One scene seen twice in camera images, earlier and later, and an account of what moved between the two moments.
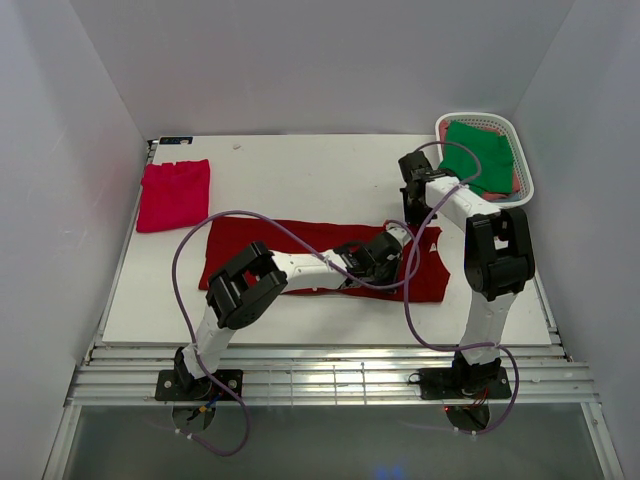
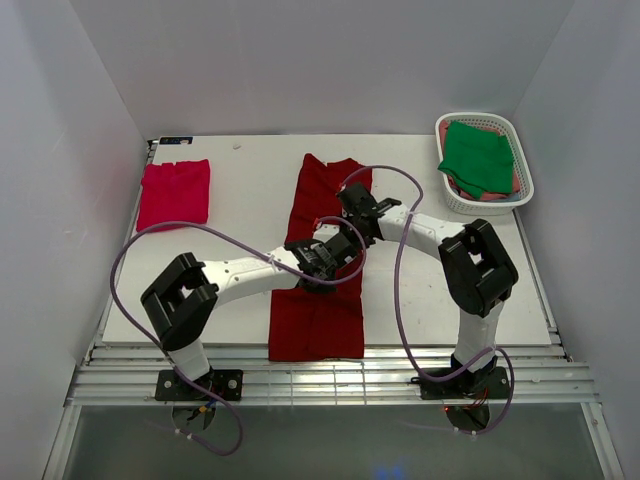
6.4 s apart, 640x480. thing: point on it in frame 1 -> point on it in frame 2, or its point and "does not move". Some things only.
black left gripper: x=394 y=272 -> x=321 y=289
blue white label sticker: x=176 y=141 does not move
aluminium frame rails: x=330 y=374 does not move
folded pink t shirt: x=174 y=196 does not move
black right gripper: x=414 y=219 -> x=350 y=217
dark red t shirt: x=423 y=277 -> x=318 y=322
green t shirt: x=479 y=158 does not move
